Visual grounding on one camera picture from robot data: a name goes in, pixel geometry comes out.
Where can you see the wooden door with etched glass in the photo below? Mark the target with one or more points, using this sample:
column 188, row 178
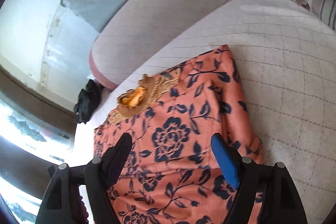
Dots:
column 31, row 108

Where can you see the black cloth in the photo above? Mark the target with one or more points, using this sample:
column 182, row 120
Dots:
column 88, row 100

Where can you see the orange floral dress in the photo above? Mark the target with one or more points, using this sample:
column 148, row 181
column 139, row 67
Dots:
column 178, row 113

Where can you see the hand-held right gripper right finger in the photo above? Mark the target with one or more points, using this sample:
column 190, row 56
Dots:
column 225, row 161

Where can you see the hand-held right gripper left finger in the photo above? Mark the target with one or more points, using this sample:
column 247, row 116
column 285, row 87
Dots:
column 121, row 150

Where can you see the pink quilted cushion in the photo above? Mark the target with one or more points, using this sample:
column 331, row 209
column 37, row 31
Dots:
column 157, row 16

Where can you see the pink quilted mattress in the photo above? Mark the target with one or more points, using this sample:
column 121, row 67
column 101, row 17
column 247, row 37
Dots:
column 288, row 82

